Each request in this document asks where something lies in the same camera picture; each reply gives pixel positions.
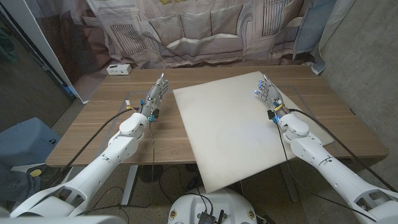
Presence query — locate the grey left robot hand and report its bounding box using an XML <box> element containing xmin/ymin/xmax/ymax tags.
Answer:
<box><xmin>139</xmin><ymin>73</ymin><xmax>170</xmax><ymax>117</ymax></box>

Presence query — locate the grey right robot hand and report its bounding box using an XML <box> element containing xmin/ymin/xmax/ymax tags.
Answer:
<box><xmin>254</xmin><ymin>73</ymin><xmax>285</xmax><ymax>118</ymax></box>

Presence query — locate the white memory foam sheet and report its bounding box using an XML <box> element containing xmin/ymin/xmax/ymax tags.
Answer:
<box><xmin>172</xmin><ymin>70</ymin><xmax>335</xmax><ymax>194</ymax></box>

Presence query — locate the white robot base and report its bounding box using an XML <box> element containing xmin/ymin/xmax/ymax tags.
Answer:
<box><xmin>167</xmin><ymin>186</ymin><xmax>258</xmax><ymax>224</ymax></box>

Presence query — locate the black device on robot base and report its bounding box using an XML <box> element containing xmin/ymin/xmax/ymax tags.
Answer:
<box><xmin>197</xmin><ymin>210</ymin><xmax>225</xmax><ymax>224</ymax></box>

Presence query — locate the white power outlet box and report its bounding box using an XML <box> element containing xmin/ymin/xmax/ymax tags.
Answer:
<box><xmin>106</xmin><ymin>63</ymin><xmax>132</xmax><ymax>76</ymax></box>

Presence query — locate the printed sofa backdrop cloth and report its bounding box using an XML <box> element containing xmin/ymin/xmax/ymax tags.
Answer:
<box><xmin>24</xmin><ymin>0</ymin><xmax>338</xmax><ymax>104</ymax></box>

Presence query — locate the white table leg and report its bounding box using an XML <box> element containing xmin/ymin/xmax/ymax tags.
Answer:
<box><xmin>120</xmin><ymin>164</ymin><xmax>139</xmax><ymax>206</ymax></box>

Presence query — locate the grey table leg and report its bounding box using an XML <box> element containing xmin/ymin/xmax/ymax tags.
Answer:
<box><xmin>278</xmin><ymin>163</ymin><xmax>299</xmax><ymax>203</ymax></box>

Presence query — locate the white partition panel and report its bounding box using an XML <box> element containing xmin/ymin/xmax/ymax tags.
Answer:
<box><xmin>0</xmin><ymin>0</ymin><xmax>90</xmax><ymax>105</ymax></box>

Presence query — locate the blue plastic bin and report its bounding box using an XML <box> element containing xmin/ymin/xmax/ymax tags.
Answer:
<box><xmin>0</xmin><ymin>117</ymin><xmax>62</xmax><ymax>170</ymax></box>

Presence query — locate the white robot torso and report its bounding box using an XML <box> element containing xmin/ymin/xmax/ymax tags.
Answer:
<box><xmin>0</xmin><ymin>215</ymin><xmax>127</xmax><ymax>224</ymax></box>

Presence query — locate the person leg in jeans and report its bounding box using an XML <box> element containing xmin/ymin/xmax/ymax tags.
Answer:
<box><xmin>0</xmin><ymin>167</ymin><xmax>43</xmax><ymax>203</ymax></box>

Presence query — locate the thin black left wrist cable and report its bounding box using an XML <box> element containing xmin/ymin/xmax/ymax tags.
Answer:
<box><xmin>148</xmin><ymin>119</ymin><xmax>156</xmax><ymax>183</ymax></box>

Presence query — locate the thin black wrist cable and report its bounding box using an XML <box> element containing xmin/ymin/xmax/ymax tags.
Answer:
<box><xmin>275</xmin><ymin>123</ymin><xmax>379</xmax><ymax>222</ymax></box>
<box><xmin>148</xmin><ymin>119</ymin><xmax>156</xmax><ymax>183</ymax></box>

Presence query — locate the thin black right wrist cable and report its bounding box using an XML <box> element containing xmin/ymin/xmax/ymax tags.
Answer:
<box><xmin>275</xmin><ymin>123</ymin><xmax>379</xmax><ymax>222</ymax></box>

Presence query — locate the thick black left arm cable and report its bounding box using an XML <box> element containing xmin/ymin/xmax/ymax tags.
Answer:
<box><xmin>46</xmin><ymin>107</ymin><xmax>137</xmax><ymax>189</ymax></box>

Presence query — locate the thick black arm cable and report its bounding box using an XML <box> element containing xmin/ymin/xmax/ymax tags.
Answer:
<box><xmin>46</xmin><ymin>107</ymin><xmax>137</xmax><ymax>189</ymax></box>
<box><xmin>288</xmin><ymin>108</ymin><xmax>398</xmax><ymax>193</ymax></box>

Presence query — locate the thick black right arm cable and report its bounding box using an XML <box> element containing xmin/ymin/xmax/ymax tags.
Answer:
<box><xmin>288</xmin><ymin>108</ymin><xmax>398</xmax><ymax>193</ymax></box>

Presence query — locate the black floor cable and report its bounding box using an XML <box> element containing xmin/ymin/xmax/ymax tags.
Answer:
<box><xmin>158</xmin><ymin>166</ymin><xmax>200</xmax><ymax>203</ymax></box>

